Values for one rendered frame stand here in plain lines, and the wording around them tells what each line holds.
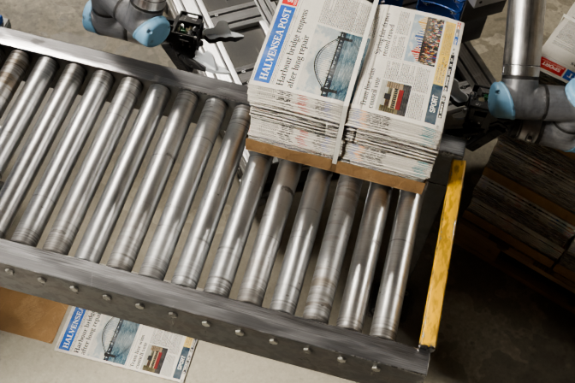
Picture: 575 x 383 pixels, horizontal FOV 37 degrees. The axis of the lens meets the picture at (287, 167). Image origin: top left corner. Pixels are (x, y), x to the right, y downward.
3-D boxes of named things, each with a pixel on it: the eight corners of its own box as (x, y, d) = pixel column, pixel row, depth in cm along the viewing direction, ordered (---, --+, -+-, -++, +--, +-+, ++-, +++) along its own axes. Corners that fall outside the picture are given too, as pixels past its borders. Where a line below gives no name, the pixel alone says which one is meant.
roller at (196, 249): (257, 116, 193) (257, 103, 188) (192, 303, 167) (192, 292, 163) (235, 111, 193) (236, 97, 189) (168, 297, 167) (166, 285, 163)
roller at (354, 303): (388, 151, 191) (407, 146, 188) (343, 346, 165) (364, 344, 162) (375, 138, 188) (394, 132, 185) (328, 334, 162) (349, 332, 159)
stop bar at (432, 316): (466, 165, 183) (468, 160, 181) (435, 353, 159) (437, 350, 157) (451, 162, 183) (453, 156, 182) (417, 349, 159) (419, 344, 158)
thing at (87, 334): (213, 292, 250) (213, 291, 249) (182, 385, 235) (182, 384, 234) (92, 261, 253) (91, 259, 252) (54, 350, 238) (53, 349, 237)
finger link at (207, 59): (222, 66, 190) (191, 44, 193) (221, 84, 195) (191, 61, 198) (231, 58, 192) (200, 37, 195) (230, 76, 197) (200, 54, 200)
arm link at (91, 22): (78, 12, 194) (82, 38, 201) (125, 23, 193) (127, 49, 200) (91, -12, 199) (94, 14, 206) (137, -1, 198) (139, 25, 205)
